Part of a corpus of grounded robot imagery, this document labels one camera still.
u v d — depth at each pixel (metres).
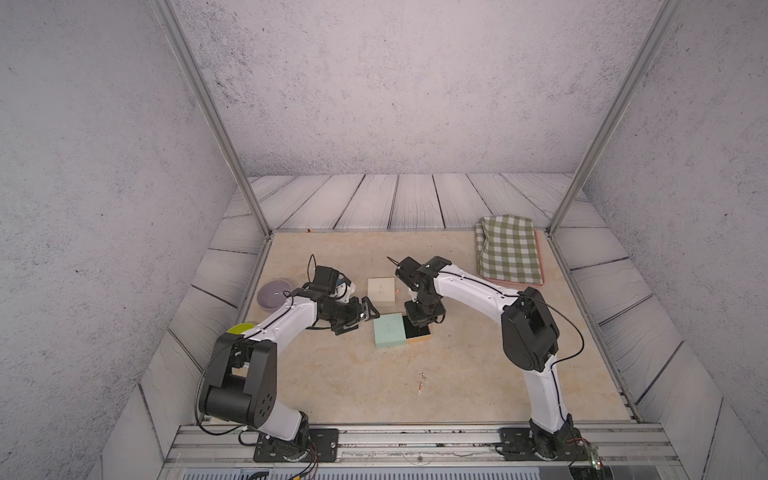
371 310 0.81
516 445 0.73
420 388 0.83
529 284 1.04
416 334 0.90
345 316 0.77
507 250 1.14
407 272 0.77
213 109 0.87
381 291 0.99
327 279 0.73
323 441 0.73
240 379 0.44
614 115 0.87
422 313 0.79
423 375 0.85
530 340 0.52
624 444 0.74
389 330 0.90
